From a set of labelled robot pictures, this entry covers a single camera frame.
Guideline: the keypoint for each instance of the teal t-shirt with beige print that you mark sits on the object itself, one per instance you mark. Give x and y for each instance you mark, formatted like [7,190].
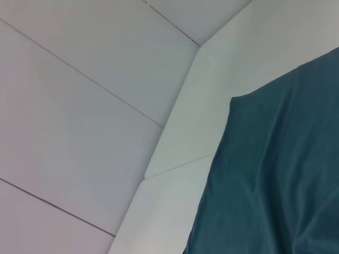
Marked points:
[278,172]

